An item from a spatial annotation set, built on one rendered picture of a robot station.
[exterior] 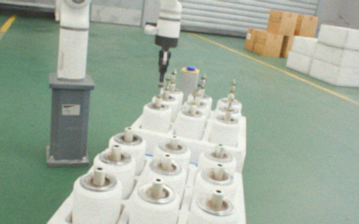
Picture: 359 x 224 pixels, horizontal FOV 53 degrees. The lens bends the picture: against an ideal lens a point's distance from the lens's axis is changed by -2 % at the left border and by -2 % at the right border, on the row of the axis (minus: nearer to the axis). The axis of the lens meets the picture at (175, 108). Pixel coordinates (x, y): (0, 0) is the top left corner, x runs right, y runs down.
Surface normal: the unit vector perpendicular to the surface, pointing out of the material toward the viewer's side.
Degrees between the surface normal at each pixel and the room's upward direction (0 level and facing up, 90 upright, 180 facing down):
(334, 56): 90
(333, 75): 90
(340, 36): 90
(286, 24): 90
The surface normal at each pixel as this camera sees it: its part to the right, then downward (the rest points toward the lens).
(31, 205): 0.14, -0.94
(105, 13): 0.32, 0.33
